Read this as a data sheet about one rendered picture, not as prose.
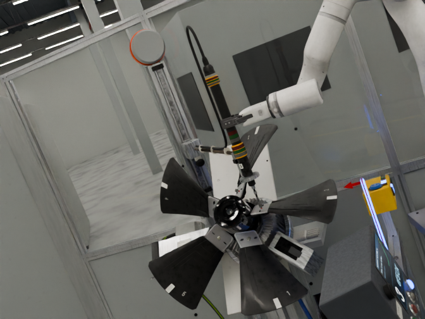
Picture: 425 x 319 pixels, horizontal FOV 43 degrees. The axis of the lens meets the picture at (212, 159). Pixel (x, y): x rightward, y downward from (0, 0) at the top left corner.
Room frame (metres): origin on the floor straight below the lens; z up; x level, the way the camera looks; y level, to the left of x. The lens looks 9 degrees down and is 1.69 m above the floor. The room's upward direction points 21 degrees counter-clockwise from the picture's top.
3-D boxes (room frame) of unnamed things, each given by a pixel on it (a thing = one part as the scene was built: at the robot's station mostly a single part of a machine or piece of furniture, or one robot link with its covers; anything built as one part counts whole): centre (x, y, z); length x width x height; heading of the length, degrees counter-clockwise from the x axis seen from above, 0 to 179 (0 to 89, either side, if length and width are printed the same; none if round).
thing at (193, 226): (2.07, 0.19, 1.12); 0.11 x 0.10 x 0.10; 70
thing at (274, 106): (1.72, -0.25, 1.50); 0.09 x 0.03 x 0.08; 160
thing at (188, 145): (2.39, 0.07, 1.39); 0.10 x 0.07 x 0.08; 15
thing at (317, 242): (2.34, -0.18, 0.85); 0.36 x 0.24 x 0.03; 70
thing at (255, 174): (1.79, -0.09, 1.35); 0.09 x 0.07 x 0.10; 15
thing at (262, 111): (1.74, -0.20, 1.50); 0.11 x 0.10 x 0.07; 70
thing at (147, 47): (2.48, 0.09, 1.88); 0.17 x 0.15 x 0.16; 70
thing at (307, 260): (1.79, -0.15, 0.98); 0.20 x 0.16 x 0.20; 160
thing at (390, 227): (1.93, -0.53, 0.92); 0.03 x 0.03 x 0.12; 70
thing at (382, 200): (1.93, -0.54, 1.02); 0.16 x 0.10 x 0.11; 160
